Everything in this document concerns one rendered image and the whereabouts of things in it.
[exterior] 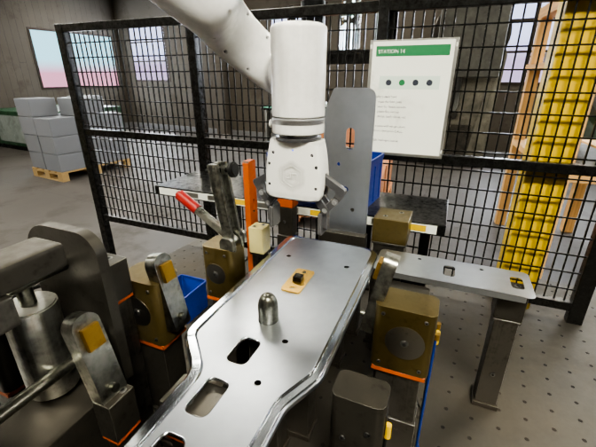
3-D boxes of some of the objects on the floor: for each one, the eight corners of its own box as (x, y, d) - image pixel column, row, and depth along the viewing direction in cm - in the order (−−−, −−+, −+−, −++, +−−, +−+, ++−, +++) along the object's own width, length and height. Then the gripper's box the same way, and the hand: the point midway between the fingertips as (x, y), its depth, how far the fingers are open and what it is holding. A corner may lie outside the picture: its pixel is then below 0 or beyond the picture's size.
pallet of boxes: (102, 161, 622) (89, 94, 581) (130, 166, 589) (118, 96, 548) (34, 176, 533) (11, 98, 492) (63, 182, 500) (43, 99, 459)
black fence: (537, 504, 124) (750, -36, 65) (113, 348, 194) (34, 22, 136) (529, 466, 136) (705, -19, 77) (133, 333, 206) (68, 27, 148)
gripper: (356, 129, 58) (350, 228, 65) (262, 124, 65) (264, 215, 71) (343, 137, 52) (338, 245, 59) (239, 129, 58) (245, 228, 65)
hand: (298, 223), depth 65 cm, fingers open, 8 cm apart
